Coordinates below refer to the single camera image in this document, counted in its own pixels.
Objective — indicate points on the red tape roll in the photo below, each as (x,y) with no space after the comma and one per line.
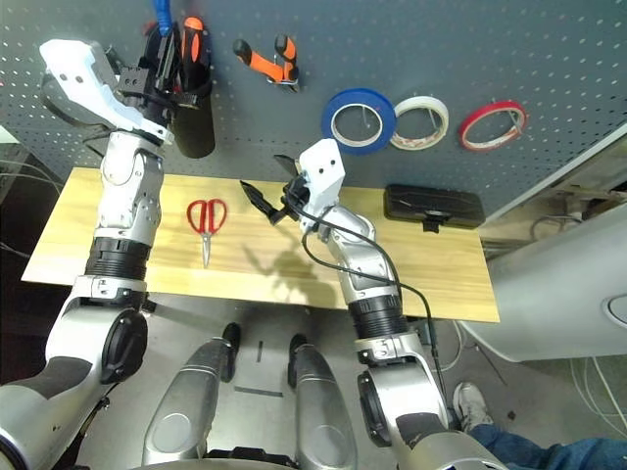
(492,106)

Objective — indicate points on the metal pegboard hook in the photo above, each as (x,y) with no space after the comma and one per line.
(515,122)
(433,120)
(367,120)

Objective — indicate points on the silver left robot leg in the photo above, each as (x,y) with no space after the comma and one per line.
(186,411)

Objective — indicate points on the silver robot leg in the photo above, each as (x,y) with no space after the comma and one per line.
(318,421)
(186,411)

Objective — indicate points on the silver right robot leg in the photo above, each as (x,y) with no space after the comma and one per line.
(318,421)

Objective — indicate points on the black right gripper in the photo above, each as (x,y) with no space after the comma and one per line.
(296,198)

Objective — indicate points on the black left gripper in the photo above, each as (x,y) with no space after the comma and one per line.
(132,80)

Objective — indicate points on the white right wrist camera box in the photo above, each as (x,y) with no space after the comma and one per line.
(321,171)

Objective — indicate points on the white tape roll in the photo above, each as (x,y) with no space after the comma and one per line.
(421,100)

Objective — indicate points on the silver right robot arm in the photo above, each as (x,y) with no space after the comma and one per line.
(367,264)

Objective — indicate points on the large white rounded casing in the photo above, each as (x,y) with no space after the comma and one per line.
(553,284)

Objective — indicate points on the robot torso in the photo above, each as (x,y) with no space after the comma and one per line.
(245,457)

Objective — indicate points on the dark grey pegboard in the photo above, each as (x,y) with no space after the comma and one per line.
(441,49)

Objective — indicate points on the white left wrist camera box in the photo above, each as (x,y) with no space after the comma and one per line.
(83,78)

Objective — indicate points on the white sneaker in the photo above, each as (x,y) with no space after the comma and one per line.
(470,401)

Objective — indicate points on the orange black needle-nose pliers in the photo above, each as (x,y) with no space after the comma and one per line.
(264,66)

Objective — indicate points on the blue tape roll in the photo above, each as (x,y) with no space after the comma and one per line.
(362,94)

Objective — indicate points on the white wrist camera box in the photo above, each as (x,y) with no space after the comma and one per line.
(321,171)
(83,78)

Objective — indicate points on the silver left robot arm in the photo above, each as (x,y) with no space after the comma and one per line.
(127,196)

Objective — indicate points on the black plastic tool case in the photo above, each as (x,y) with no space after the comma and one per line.
(431,203)

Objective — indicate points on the blue jeans leg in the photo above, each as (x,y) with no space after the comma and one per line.
(539,450)

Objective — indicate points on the black cup holder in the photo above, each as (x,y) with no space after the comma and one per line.
(196,132)

